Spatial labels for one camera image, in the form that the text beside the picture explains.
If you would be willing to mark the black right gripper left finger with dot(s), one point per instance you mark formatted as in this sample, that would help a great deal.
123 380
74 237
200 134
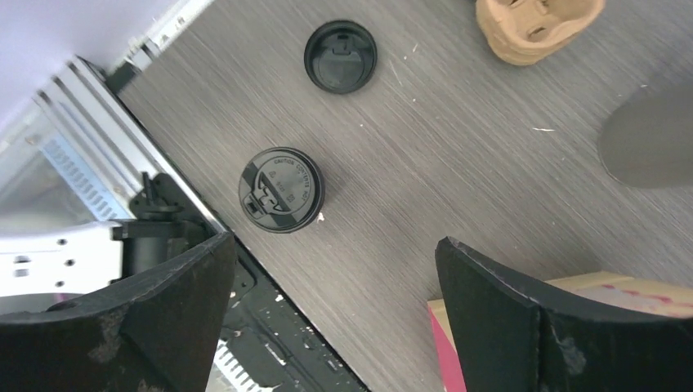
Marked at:
154 331

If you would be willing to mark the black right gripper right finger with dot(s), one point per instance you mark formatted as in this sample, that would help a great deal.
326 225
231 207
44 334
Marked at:
508 342

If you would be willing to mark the pink paper gift bag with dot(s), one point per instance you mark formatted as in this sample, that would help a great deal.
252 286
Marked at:
601 287

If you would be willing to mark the black plastic cup lid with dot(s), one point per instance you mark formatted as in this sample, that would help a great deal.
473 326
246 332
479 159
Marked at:
281 190

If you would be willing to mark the grey straw holder cup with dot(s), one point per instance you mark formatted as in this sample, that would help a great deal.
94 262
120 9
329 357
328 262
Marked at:
647 143

